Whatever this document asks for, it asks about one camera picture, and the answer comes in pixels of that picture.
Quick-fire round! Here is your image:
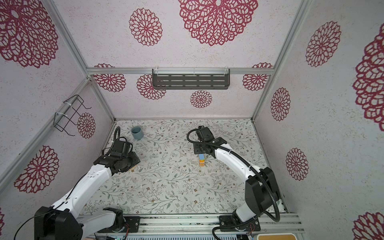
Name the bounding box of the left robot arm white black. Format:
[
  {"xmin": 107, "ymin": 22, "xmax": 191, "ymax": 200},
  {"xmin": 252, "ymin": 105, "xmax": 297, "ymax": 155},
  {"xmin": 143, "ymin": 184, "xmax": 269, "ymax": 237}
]
[{"xmin": 34, "ymin": 152, "xmax": 140, "ymax": 240}]

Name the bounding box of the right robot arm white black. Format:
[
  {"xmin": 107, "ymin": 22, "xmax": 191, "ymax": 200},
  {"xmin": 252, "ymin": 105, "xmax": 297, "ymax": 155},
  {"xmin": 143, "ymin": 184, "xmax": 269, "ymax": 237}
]
[{"xmin": 188, "ymin": 138, "xmax": 281, "ymax": 224}]

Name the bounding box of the teal ceramic cup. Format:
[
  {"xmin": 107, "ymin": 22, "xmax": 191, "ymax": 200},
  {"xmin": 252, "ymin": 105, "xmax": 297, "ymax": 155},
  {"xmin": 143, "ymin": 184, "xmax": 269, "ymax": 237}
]
[{"xmin": 131, "ymin": 126, "xmax": 144, "ymax": 141}]

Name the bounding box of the orange white box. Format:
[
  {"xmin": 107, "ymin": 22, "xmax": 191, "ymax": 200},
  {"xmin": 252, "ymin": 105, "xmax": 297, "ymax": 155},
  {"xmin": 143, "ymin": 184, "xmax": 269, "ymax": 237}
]
[{"xmin": 257, "ymin": 233, "xmax": 298, "ymax": 240}]

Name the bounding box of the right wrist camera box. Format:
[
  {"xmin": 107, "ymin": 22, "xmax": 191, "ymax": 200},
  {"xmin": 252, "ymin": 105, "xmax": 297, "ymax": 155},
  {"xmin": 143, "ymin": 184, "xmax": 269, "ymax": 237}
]
[{"xmin": 196, "ymin": 126, "xmax": 215, "ymax": 142}]

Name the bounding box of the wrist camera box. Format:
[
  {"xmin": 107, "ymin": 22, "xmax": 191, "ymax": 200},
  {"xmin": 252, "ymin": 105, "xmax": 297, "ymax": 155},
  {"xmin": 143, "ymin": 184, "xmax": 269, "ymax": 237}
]
[
  {"xmin": 196, "ymin": 126, "xmax": 215, "ymax": 142},
  {"xmin": 109, "ymin": 140, "xmax": 133, "ymax": 158}
]

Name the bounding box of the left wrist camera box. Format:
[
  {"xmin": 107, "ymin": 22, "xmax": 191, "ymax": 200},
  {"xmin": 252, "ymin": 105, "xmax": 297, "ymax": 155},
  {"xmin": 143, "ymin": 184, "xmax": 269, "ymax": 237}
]
[{"xmin": 109, "ymin": 140, "xmax": 133, "ymax": 158}]

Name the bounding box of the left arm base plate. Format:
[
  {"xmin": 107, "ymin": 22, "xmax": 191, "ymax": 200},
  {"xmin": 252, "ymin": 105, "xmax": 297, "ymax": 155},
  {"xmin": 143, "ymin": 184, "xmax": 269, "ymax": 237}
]
[{"xmin": 98, "ymin": 216, "xmax": 141, "ymax": 234}]

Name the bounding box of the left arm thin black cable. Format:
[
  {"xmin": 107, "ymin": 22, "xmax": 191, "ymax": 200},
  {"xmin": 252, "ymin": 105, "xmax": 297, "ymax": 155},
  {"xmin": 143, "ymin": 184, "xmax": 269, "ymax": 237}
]
[{"xmin": 13, "ymin": 173, "xmax": 88, "ymax": 240}]

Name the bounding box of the aluminium front rail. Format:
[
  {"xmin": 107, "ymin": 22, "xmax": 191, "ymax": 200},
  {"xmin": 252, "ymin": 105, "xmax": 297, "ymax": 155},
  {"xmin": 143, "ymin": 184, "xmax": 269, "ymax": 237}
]
[{"xmin": 124, "ymin": 213, "xmax": 305, "ymax": 239}]

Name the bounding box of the black wire wall rack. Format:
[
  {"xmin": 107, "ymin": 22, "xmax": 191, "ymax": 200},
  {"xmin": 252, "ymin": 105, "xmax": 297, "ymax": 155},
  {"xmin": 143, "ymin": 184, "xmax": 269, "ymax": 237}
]
[{"xmin": 53, "ymin": 95, "xmax": 91, "ymax": 137}]

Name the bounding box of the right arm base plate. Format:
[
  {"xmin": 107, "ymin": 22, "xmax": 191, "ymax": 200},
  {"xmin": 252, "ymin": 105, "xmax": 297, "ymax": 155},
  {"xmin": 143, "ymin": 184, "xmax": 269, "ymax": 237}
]
[{"xmin": 219, "ymin": 215, "xmax": 261, "ymax": 232}]

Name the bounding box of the dark grey wall shelf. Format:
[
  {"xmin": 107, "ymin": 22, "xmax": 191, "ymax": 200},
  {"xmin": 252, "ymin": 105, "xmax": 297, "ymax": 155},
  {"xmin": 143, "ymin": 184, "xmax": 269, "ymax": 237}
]
[{"xmin": 152, "ymin": 69, "xmax": 231, "ymax": 90}]

